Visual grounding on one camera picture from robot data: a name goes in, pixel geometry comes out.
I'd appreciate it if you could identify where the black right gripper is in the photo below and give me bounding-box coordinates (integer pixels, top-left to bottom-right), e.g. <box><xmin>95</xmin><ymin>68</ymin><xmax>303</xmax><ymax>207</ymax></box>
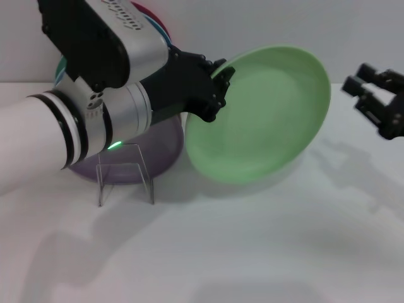
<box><xmin>342</xmin><ymin>62</ymin><xmax>404</xmax><ymax>141</ymax></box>

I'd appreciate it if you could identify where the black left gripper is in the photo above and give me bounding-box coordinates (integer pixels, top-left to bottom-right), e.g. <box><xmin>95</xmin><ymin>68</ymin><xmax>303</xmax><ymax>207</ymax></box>
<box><xmin>138</xmin><ymin>46</ymin><xmax>236</xmax><ymax>124</ymax></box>

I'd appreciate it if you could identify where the light green plate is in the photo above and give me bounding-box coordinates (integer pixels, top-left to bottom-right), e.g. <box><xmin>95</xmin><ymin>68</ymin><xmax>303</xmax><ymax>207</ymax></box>
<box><xmin>184</xmin><ymin>45</ymin><xmax>331</xmax><ymax>186</ymax></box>

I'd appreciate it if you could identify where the lavender plate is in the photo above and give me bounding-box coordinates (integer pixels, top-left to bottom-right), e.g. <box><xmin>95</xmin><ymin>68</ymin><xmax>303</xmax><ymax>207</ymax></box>
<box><xmin>67</xmin><ymin>112</ymin><xmax>186</xmax><ymax>186</ymax></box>

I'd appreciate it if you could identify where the red plate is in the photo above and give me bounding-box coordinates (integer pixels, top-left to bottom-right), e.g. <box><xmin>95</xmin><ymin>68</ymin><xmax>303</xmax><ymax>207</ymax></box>
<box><xmin>130</xmin><ymin>1</ymin><xmax>172</xmax><ymax>39</ymax></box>

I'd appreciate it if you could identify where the clear acrylic plate rack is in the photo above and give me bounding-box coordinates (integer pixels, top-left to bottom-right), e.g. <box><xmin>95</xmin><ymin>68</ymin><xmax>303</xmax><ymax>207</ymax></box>
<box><xmin>96</xmin><ymin>143</ymin><xmax>155</xmax><ymax>208</ymax></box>

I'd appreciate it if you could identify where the dark green plate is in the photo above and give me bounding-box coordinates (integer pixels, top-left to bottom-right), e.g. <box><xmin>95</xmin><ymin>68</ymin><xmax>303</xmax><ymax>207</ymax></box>
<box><xmin>55</xmin><ymin>56</ymin><xmax>68</xmax><ymax>80</ymax></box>

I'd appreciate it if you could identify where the black left wrist camera housing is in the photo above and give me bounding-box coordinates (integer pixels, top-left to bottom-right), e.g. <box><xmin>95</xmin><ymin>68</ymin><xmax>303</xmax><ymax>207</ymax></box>
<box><xmin>36</xmin><ymin>0</ymin><xmax>131</xmax><ymax>90</ymax></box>

